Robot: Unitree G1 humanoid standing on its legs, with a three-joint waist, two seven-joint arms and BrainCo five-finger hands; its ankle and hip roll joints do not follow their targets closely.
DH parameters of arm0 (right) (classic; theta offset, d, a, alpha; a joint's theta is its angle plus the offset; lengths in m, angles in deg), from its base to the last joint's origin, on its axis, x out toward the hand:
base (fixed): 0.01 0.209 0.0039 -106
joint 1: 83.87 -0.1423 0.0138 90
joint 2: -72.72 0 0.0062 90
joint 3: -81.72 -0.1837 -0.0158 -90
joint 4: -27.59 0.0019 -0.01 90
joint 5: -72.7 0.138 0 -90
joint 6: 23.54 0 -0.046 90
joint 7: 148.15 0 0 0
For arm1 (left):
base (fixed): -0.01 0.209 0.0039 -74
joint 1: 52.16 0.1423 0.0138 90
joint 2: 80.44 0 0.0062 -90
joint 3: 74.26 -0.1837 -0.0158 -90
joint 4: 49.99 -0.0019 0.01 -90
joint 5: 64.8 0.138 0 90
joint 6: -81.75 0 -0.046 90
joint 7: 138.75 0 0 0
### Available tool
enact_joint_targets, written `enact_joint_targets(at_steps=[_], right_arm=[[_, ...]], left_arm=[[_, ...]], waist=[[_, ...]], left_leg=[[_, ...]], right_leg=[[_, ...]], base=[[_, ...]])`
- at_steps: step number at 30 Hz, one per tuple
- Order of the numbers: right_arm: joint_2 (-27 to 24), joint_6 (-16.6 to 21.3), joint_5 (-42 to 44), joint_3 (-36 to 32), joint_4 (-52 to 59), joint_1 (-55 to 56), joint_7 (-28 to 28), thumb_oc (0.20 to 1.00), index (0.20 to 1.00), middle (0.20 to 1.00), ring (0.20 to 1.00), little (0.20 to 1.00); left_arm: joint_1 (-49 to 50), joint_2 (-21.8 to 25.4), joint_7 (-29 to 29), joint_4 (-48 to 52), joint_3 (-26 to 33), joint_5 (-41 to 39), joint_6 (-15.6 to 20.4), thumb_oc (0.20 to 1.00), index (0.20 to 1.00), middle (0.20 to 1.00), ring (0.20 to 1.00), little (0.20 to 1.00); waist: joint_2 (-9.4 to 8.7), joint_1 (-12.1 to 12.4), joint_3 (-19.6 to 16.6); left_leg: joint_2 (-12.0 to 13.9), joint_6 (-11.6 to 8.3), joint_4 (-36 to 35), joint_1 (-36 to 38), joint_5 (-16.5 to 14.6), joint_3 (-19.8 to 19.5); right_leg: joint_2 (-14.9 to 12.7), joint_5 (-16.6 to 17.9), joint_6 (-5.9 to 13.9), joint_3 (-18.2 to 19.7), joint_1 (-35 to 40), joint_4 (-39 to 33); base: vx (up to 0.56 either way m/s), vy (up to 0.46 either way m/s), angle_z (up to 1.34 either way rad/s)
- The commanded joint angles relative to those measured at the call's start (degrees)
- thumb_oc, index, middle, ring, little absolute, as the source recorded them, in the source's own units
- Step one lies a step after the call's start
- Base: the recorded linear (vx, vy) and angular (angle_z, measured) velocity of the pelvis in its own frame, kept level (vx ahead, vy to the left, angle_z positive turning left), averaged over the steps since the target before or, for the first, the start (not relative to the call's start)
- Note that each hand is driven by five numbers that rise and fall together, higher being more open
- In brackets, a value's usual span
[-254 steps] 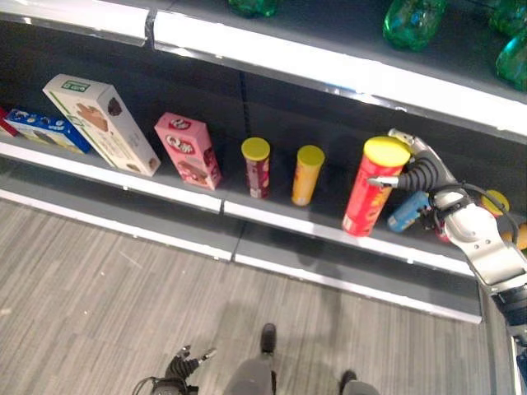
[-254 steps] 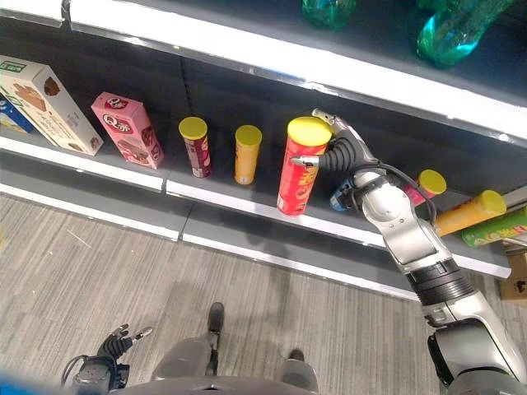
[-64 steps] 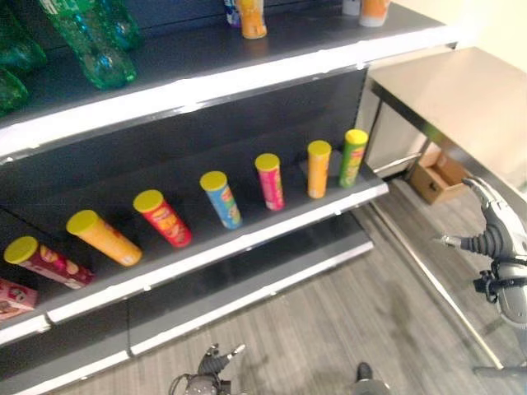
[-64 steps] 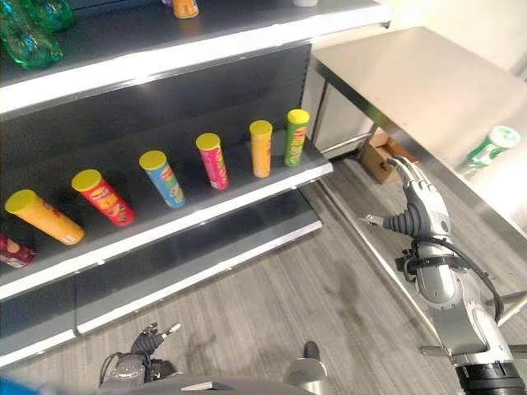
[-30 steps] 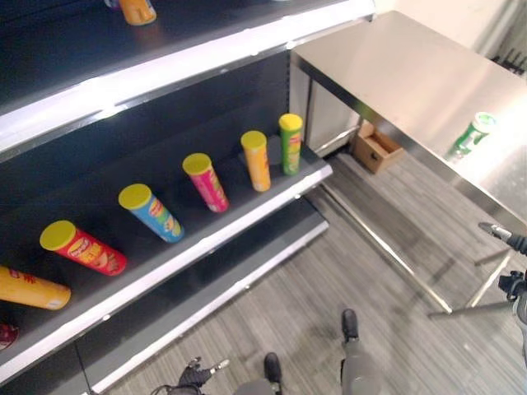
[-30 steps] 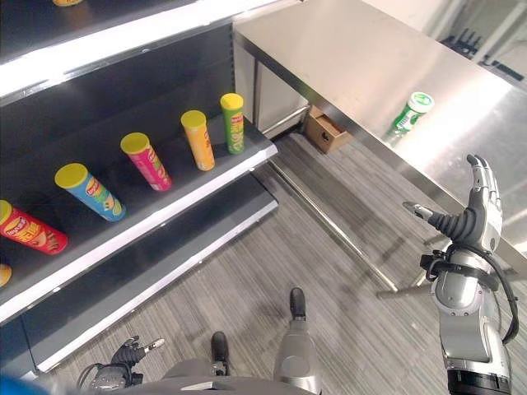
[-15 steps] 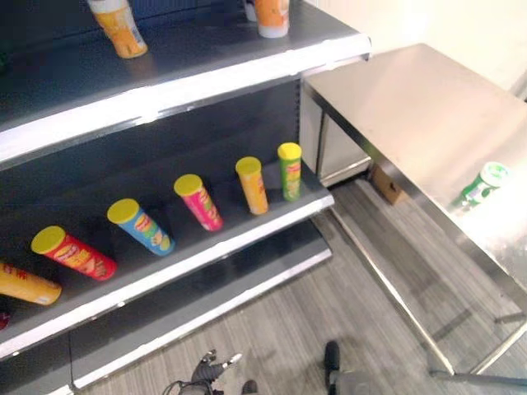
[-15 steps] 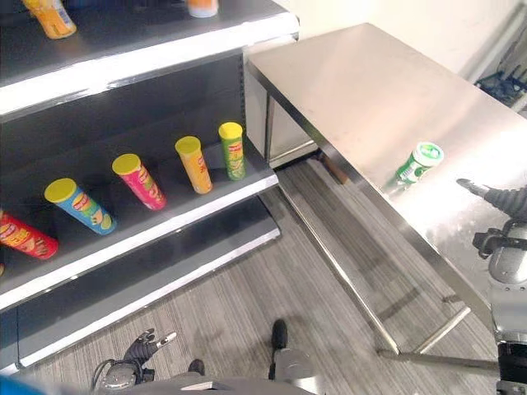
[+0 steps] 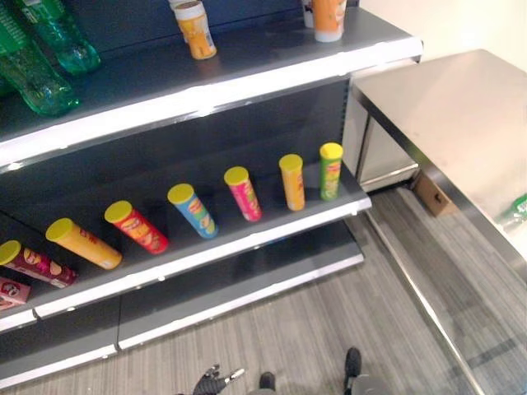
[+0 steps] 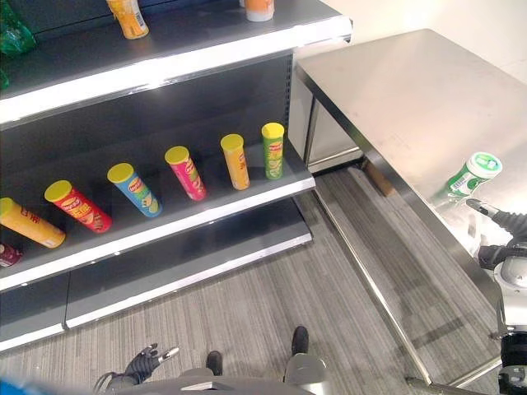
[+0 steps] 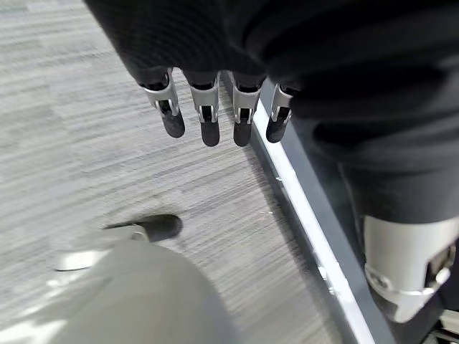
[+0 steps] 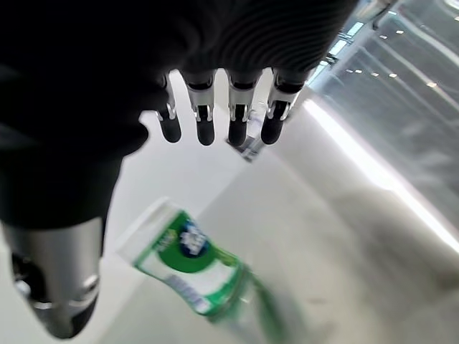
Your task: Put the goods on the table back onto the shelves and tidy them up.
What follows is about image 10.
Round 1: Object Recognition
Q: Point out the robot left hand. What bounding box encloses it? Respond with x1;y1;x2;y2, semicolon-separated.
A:
122;342;180;386

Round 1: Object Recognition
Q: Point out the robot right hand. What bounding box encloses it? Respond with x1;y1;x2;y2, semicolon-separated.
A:
465;197;527;244

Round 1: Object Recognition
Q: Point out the robot left leg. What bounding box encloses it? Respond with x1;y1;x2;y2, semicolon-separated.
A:
135;367;289;395

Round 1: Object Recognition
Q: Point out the robot leg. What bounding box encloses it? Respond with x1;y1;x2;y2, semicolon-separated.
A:
282;354;332;395
135;367;289;395

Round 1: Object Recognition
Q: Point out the green white cylindrical can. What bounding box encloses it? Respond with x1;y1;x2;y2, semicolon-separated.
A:
448;151;504;198

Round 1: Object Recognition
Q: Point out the blue object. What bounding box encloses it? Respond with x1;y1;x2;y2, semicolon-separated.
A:
0;373;46;395

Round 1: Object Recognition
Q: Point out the stainless steel table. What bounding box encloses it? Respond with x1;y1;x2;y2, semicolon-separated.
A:
287;28;527;390

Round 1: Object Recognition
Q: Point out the robot right leg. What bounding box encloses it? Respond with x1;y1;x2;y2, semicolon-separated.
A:
282;354;332;395

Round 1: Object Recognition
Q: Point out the red chips can yellow lid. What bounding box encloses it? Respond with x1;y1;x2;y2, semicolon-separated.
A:
44;179;114;235

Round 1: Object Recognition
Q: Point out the maroon snack cup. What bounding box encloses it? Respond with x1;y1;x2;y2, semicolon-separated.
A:
0;243;24;269

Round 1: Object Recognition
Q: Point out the blue chips can yellow lid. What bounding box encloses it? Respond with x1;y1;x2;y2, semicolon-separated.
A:
106;162;163;219

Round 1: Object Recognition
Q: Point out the yellow chips can red print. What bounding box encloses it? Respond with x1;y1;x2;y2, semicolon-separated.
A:
0;197;68;249

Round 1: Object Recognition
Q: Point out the pink chips can yellow lid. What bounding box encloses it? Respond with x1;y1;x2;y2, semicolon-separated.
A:
164;145;208;202

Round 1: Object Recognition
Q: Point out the orange-yellow chips can yellow lid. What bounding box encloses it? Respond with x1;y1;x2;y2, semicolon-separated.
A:
219;133;251;192

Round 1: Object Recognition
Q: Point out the grey metal shelf unit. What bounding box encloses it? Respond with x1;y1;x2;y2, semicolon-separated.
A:
0;0;354;354

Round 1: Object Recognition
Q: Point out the green chips can yellow lid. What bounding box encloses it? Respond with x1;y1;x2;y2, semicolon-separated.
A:
261;122;286;181

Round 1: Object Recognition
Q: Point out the orange can white base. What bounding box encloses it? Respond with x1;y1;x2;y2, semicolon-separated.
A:
244;0;276;23

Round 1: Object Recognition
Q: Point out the yellow can white label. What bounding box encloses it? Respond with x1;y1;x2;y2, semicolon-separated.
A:
105;0;151;40

